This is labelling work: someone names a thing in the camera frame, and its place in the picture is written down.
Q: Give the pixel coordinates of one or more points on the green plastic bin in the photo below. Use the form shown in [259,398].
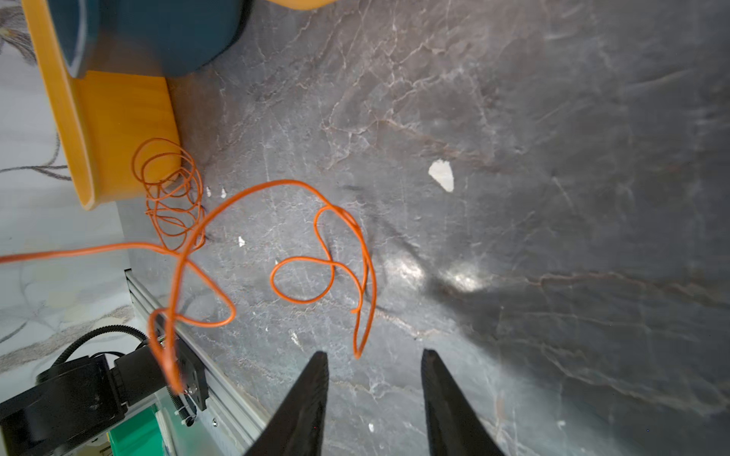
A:
[139,435]

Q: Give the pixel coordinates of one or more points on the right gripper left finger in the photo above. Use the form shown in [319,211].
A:
[297,427]

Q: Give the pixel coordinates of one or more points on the left yellow plastic bin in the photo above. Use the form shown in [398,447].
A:
[117,131]

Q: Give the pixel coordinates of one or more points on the right yellow plastic bin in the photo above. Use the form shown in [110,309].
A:
[303,5]

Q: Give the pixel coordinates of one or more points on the teal plastic bin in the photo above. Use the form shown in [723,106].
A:
[145,37]

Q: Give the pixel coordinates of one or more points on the yellow plastic bin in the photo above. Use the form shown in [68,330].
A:
[117,131]
[303,5]

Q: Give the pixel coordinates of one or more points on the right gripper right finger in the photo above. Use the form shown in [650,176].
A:
[453,427]

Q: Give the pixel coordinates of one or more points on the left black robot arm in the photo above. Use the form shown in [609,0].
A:
[77,399]

